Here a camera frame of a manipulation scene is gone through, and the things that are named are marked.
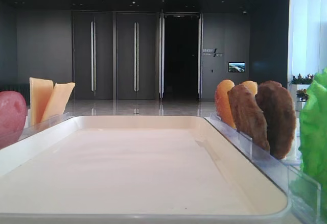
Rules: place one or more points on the front bread slice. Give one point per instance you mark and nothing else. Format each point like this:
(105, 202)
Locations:
(222, 102)

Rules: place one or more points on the bread slice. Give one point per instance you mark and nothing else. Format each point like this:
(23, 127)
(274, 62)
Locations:
(252, 86)
(222, 102)

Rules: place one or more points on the front brown meat patty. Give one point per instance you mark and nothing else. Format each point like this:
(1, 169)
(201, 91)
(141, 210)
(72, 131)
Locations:
(248, 116)

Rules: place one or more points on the brown meat patty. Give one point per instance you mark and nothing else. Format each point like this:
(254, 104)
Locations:
(248, 116)
(278, 107)

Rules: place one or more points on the rear bread slice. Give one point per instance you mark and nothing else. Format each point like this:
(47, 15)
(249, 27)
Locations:
(252, 86)

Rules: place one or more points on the leaning yellow cheese slice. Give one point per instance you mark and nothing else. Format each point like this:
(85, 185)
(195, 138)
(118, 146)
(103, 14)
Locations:
(58, 100)

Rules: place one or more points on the rear brown meat patty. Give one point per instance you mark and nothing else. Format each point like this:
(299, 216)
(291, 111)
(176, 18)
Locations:
(278, 107)

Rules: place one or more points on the upright yellow cheese slice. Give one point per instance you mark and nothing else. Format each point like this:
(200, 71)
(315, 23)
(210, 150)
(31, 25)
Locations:
(40, 92)

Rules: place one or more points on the red tomato slice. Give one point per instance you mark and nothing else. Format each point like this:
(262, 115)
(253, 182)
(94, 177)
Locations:
(13, 117)

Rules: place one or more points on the green lettuce leaf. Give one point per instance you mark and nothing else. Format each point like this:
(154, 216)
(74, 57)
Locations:
(313, 130)

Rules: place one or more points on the dark double door middle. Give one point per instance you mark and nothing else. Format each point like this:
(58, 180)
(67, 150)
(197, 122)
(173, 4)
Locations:
(136, 55)

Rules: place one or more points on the dark double door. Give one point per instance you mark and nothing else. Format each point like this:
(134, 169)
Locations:
(93, 54)
(136, 55)

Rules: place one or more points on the dark double door left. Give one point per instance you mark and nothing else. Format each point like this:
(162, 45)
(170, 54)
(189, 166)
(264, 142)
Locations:
(93, 54)

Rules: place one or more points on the cream plastic tray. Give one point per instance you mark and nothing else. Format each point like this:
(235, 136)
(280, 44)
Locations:
(135, 169)

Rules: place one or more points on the clear acrylic left rack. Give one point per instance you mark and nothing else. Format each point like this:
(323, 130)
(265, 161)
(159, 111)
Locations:
(32, 130)

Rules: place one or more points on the clear acrylic rack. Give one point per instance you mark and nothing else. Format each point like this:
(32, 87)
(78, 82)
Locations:
(32, 130)
(307, 198)

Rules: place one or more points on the white planter with flowers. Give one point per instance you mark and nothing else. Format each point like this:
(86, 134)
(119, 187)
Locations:
(298, 88)

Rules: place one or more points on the clear acrylic right rack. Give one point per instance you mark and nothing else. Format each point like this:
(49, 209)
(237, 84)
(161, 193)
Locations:
(307, 198)

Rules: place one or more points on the wall mounted screen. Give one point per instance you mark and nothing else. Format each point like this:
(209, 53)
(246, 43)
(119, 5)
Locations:
(236, 67)

